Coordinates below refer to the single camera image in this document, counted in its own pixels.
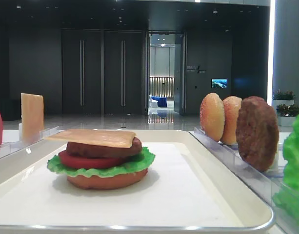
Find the sesame bun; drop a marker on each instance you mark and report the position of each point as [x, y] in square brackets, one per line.
[212, 116]
[232, 105]

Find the stacked green lettuce leaf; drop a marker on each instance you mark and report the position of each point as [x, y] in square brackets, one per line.
[137, 163]

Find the stacked cheese slice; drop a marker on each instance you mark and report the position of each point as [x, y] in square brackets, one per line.
[108, 138]

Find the stacked meat patty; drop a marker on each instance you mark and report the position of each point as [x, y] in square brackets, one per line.
[93, 151]

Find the stacked tomato slice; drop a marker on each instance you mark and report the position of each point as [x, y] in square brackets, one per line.
[78, 162]

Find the upright brown meat patty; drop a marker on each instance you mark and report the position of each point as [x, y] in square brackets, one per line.
[257, 133]

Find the upright cheese slice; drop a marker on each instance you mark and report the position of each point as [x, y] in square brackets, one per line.
[32, 115]

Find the upright green lettuce leaf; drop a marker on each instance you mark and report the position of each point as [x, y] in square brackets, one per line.
[294, 156]

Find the blue sofa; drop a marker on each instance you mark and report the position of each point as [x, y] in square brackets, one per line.
[161, 101]

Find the dark double door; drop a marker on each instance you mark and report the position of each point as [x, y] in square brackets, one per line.
[103, 72]

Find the stacked bottom bun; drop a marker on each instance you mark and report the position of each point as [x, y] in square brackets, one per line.
[110, 183]

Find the white metal serving tray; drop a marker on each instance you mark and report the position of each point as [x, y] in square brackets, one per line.
[187, 191]

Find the potted plants in planter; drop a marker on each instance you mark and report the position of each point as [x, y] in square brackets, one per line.
[285, 107]

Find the wall mounted display screen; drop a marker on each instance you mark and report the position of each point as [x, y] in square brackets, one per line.
[219, 83]

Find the left clear acrylic rail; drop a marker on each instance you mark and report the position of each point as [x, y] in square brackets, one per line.
[12, 140]

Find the clear acrylic rail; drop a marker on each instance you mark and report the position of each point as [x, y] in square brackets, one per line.
[269, 185]
[12, 140]

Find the right clear acrylic rail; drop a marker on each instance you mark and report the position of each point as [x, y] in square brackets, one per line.
[269, 185]

